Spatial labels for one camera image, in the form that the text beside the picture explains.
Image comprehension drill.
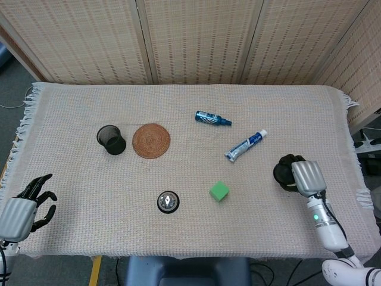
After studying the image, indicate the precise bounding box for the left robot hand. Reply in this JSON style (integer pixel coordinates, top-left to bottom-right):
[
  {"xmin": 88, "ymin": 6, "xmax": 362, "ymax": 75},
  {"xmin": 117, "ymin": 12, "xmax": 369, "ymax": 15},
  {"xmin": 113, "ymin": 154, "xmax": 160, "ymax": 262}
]
[{"xmin": 0, "ymin": 174, "xmax": 58, "ymax": 243}]

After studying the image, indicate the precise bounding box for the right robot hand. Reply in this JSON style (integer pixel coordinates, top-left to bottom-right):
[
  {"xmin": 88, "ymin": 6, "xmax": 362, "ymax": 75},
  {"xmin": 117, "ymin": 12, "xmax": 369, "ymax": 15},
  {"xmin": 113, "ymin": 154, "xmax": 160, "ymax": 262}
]
[{"xmin": 278, "ymin": 154, "xmax": 327, "ymax": 198}]

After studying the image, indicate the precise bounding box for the dark green dome object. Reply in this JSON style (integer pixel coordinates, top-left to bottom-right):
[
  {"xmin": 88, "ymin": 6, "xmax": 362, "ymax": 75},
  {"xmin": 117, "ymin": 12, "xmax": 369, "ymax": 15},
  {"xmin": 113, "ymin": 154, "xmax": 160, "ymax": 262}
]
[{"xmin": 273, "ymin": 154, "xmax": 298, "ymax": 194}]

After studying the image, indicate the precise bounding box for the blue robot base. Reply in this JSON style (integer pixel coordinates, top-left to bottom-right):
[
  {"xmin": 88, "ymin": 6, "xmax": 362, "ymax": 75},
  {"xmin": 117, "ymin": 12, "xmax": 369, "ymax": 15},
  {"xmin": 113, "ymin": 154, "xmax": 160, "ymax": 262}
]
[{"xmin": 124, "ymin": 255, "xmax": 251, "ymax": 286}]

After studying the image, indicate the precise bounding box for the blue white toothpaste tube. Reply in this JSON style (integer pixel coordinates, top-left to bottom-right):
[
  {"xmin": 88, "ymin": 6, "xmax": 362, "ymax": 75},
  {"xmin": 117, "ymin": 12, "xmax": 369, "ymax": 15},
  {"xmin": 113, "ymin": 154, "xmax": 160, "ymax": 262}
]
[{"xmin": 224, "ymin": 129, "xmax": 268, "ymax": 163}]

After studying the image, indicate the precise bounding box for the green foam cube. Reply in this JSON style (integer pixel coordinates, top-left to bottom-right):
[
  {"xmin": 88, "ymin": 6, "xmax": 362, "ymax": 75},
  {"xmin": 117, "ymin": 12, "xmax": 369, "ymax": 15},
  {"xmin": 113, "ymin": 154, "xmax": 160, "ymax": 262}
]
[{"xmin": 209, "ymin": 181, "xmax": 230, "ymax": 204}]

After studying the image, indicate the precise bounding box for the blue spray bottle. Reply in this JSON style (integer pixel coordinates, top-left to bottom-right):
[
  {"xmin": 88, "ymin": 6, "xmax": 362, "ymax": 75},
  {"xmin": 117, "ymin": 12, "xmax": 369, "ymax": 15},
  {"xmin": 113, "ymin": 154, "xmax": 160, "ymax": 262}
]
[{"xmin": 195, "ymin": 110, "xmax": 233, "ymax": 128}]

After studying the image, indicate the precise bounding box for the beige waffle tablecloth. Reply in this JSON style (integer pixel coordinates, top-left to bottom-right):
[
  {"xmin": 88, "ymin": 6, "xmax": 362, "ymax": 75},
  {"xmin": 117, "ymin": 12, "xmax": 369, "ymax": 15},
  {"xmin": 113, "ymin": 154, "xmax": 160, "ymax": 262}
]
[{"xmin": 0, "ymin": 82, "xmax": 379, "ymax": 260}]

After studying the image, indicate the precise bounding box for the black mesh pen holder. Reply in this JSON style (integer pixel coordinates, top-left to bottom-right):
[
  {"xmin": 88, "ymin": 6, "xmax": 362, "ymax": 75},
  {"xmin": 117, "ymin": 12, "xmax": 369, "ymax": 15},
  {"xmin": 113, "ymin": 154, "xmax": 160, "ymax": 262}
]
[{"xmin": 96, "ymin": 125, "xmax": 127, "ymax": 156}]

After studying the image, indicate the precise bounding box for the silver call bell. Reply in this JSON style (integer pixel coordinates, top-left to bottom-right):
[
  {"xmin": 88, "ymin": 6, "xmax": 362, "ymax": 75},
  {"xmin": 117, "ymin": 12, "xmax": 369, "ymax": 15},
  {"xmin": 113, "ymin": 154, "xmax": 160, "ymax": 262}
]
[{"xmin": 157, "ymin": 190, "xmax": 180, "ymax": 215}]

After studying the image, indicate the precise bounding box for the round woven rattan coaster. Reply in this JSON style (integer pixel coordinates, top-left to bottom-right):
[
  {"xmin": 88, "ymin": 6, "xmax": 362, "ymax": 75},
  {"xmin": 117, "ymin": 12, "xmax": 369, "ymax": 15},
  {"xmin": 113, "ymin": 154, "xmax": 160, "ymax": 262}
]
[{"xmin": 132, "ymin": 123, "xmax": 171, "ymax": 160}]

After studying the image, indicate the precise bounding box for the woven bamboo folding screen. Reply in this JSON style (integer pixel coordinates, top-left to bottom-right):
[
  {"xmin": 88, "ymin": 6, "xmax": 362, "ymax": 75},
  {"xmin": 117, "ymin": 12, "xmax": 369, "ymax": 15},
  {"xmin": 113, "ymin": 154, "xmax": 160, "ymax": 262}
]
[{"xmin": 0, "ymin": 0, "xmax": 381, "ymax": 129}]

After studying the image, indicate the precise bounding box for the black floor cable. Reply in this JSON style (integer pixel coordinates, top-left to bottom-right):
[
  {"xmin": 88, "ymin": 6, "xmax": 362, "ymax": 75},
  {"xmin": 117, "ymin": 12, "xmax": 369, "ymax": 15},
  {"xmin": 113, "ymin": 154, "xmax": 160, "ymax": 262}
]
[{"xmin": 249, "ymin": 261, "xmax": 303, "ymax": 286}]

